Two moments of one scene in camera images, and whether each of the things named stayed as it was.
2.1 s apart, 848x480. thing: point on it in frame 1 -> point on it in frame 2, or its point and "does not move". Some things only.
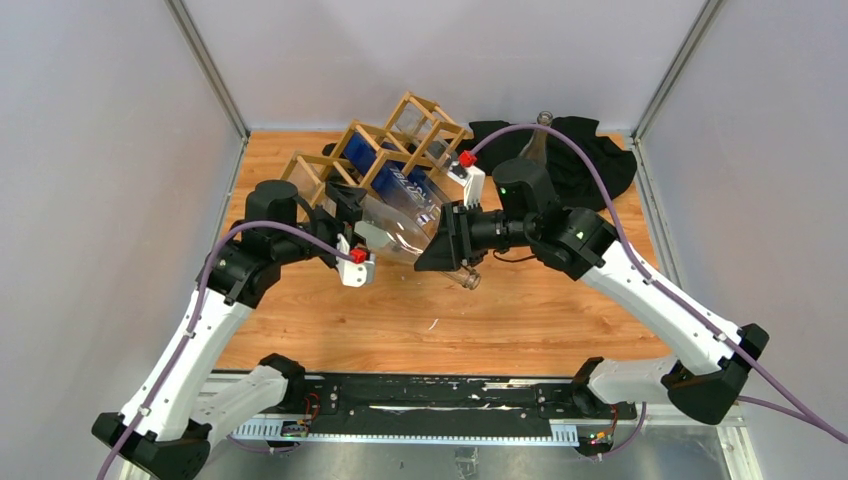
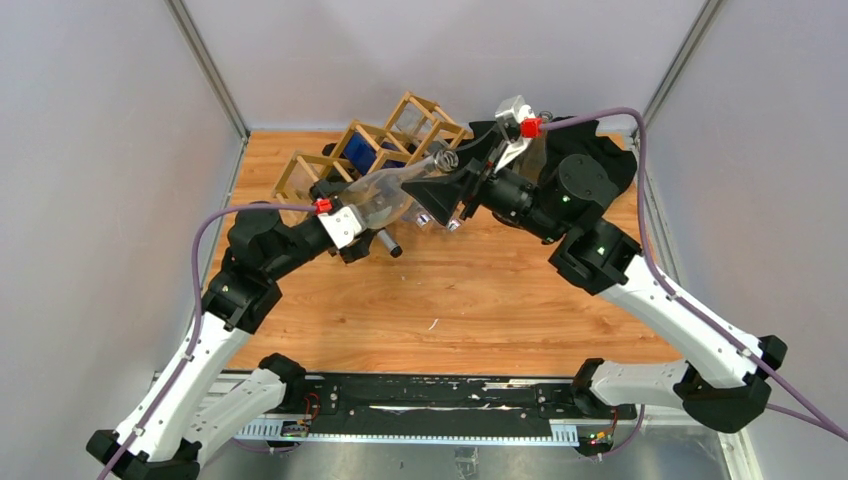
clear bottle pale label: (390, 231) -> (381, 199)
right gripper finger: (443, 254) -> (473, 154)
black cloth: (575, 184) does not move
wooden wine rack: (421, 142) does not move
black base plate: (452, 402) does not move
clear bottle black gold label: (536, 148) does not move
